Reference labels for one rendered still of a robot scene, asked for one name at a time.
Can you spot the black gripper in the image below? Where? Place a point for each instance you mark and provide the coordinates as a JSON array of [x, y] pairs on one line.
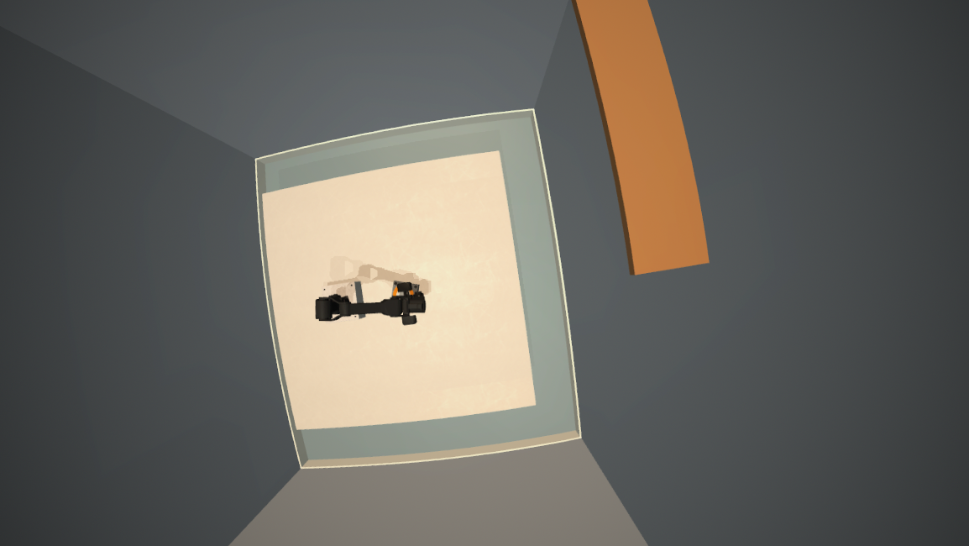
[[406, 287]]

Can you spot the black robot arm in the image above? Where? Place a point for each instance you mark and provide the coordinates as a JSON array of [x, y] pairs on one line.
[[325, 307]]

